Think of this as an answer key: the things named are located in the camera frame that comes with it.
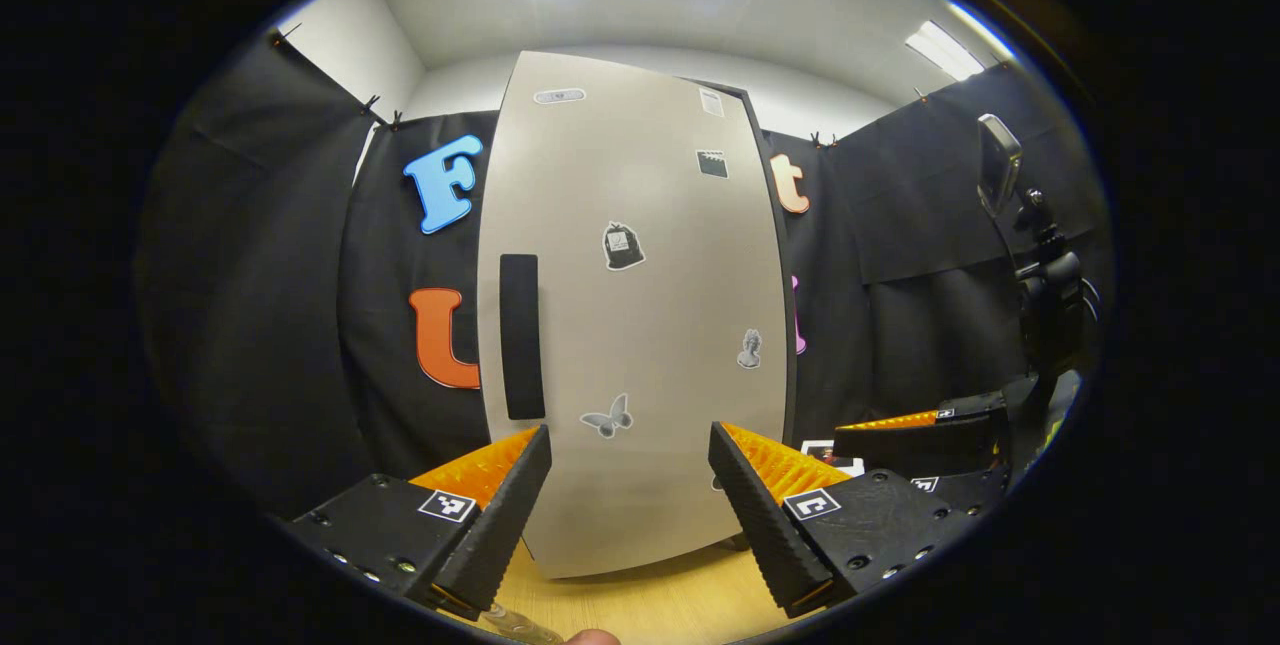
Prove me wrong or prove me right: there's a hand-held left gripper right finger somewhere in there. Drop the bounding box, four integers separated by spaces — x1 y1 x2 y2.
708 421 986 619

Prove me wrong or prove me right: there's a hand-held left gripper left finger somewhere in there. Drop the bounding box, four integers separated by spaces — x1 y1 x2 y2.
285 424 553 623

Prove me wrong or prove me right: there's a clear bottle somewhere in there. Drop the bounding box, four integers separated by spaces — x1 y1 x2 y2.
478 603 566 645

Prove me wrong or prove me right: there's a grey cabinet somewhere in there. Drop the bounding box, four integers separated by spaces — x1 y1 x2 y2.
690 75 798 552

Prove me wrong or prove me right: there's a black cabinet door handle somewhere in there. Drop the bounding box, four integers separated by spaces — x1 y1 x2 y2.
499 253 547 422

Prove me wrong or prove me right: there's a white book with photo cover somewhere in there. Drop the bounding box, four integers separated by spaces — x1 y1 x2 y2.
800 439 867 478

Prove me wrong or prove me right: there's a small ceiling light panel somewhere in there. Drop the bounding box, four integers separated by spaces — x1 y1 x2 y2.
905 20 986 83

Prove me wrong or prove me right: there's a black backdrop cloth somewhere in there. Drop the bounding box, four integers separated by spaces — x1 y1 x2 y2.
135 25 1111 516

